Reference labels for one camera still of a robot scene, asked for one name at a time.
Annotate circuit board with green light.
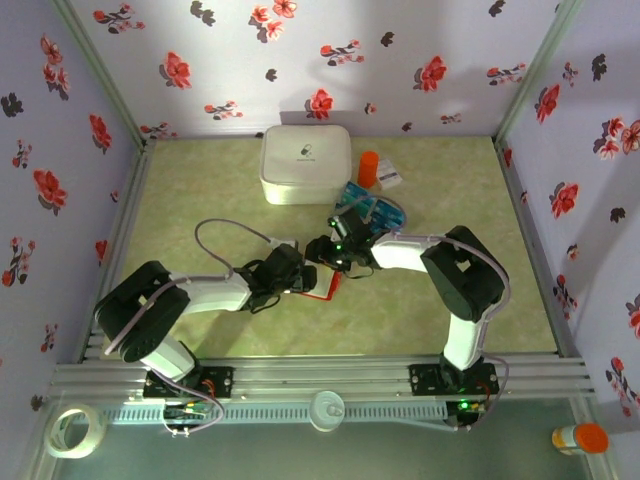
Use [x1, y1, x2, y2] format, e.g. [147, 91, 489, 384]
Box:
[447, 398, 489, 430]

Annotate grey slotted cable duct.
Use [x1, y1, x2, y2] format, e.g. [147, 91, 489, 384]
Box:
[102, 401, 450, 426]

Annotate small white medicine box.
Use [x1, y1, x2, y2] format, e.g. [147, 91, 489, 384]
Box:
[375, 159, 403, 190]

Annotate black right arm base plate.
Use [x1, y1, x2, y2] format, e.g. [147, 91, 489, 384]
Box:
[408, 362, 501, 399]

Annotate grey right arm cable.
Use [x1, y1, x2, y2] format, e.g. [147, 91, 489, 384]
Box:
[337, 194, 512, 431]

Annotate red card holder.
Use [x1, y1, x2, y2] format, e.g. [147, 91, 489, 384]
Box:
[298, 257, 346, 304]

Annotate orange capped yellow bottle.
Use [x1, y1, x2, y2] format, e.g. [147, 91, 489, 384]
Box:
[551, 423, 610, 456]

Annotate grey base cable loop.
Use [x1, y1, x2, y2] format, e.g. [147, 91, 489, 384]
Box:
[144, 372, 227, 437]

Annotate aluminium side rail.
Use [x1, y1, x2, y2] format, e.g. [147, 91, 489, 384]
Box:
[492, 137, 581, 359]
[74, 139, 157, 364]

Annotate orange pill bottle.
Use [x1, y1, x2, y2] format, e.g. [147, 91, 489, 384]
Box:
[358, 151, 383, 190]

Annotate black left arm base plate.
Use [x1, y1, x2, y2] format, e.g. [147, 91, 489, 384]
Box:
[143, 366, 235, 400]

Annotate aluminium front frame rail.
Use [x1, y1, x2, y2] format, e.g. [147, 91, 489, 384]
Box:
[48, 352, 597, 401]

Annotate clear tape roll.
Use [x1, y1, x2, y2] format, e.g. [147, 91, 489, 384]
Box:
[43, 405, 107, 460]

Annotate white round knob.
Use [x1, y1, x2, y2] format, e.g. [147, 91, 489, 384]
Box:
[308, 390, 346, 432]

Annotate aluminium frame post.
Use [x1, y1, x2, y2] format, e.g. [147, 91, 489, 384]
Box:
[493, 0, 584, 146]
[48, 0, 157, 151]

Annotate white pill storage case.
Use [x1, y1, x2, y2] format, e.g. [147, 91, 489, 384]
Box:
[258, 124, 353, 206]

